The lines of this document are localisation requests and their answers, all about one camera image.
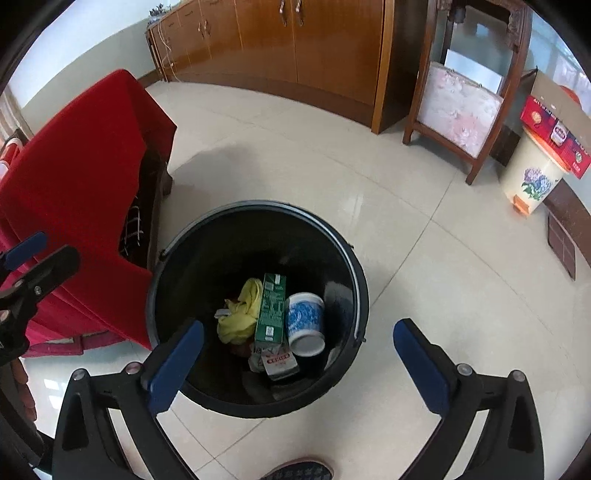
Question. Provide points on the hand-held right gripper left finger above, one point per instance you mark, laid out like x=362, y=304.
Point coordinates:
x=178, y=364

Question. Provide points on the wooden sideboard cabinet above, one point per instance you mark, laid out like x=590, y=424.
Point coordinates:
x=277, y=41

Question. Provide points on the potted plant bowl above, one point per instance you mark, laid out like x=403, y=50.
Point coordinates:
x=161, y=11

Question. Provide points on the green carton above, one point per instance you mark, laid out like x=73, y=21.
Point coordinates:
x=270, y=314

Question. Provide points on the red tablecloth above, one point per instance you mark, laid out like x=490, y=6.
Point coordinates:
x=78, y=184

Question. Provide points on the person's left hand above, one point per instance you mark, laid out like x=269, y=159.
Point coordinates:
x=25, y=392

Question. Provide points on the cream flowered bin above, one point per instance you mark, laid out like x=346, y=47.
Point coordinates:
x=531, y=175

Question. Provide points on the person's patterned shoe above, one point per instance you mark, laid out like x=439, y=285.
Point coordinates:
x=300, y=470

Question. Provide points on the yellow plastic bag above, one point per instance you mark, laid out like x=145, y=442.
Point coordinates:
x=240, y=314

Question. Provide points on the pink floral cushion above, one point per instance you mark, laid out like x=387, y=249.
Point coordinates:
x=461, y=113

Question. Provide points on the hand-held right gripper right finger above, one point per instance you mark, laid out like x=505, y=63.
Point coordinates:
x=422, y=369

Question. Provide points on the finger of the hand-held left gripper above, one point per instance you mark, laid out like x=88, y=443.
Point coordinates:
x=46, y=272
x=27, y=251

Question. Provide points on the red and white paper pack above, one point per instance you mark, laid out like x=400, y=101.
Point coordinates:
x=279, y=364

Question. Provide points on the printed cardboard box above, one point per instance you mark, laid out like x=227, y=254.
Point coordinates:
x=556, y=124

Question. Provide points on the black trash bin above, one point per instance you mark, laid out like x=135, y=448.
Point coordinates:
x=207, y=258

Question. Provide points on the blue and white noodle bowl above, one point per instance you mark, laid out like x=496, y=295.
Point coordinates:
x=304, y=323

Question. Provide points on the dark brown floor grate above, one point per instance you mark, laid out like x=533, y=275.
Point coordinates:
x=563, y=244

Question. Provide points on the tall wooden stand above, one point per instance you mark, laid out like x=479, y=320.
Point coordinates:
x=512, y=78

